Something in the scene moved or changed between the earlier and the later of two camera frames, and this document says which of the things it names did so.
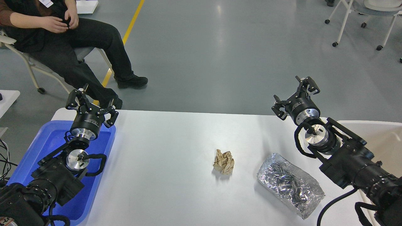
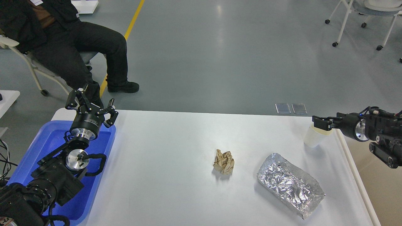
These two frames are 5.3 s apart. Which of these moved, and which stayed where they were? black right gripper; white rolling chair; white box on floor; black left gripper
Moved: black right gripper
Stayed: white box on floor; white rolling chair; black left gripper
